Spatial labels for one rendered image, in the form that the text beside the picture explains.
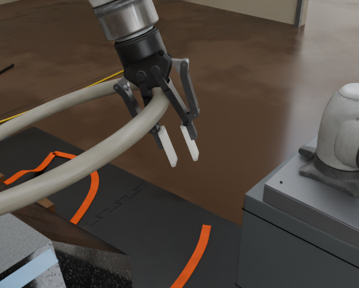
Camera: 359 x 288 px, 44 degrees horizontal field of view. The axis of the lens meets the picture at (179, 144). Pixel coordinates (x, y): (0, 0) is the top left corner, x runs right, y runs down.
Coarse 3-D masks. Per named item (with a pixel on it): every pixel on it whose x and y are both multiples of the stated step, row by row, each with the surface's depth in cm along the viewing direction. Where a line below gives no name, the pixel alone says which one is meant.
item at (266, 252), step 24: (264, 216) 133; (288, 216) 126; (240, 240) 145; (264, 240) 137; (288, 240) 130; (312, 240) 124; (336, 240) 118; (240, 264) 149; (264, 264) 141; (288, 264) 134; (312, 264) 128; (336, 264) 122
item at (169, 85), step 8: (152, 72) 71; (160, 72) 71; (160, 80) 71; (168, 80) 74; (168, 88) 72; (168, 96) 73; (176, 96) 74; (176, 104) 73; (184, 104) 76; (184, 112) 74; (184, 120) 75
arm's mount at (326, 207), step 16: (304, 160) 137; (288, 176) 130; (304, 176) 130; (272, 192) 127; (288, 192) 125; (304, 192) 125; (320, 192) 125; (336, 192) 124; (288, 208) 126; (304, 208) 122; (320, 208) 119; (336, 208) 119; (352, 208) 119; (320, 224) 120; (336, 224) 117; (352, 224) 114; (352, 240) 116
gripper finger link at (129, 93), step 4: (116, 84) 73; (116, 88) 73; (120, 88) 73; (120, 92) 74; (124, 92) 74; (128, 92) 74; (124, 96) 74; (128, 96) 74; (132, 96) 76; (124, 100) 74; (128, 100) 74; (132, 100) 75; (128, 104) 74; (132, 104) 74; (136, 104) 76; (128, 108) 75; (132, 108) 75; (136, 108) 75; (132, 112) 75; (136, 112) 75; (132, 116) 75
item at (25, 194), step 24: (72, 96) 100; (96, 96) 99; (24, 120) 99; (144, 120) 66; (120, 144) 62; (72, 168) 59; (96, 168) 61; (0, 192) 59; (24, 192) 58; (48, 192) 58
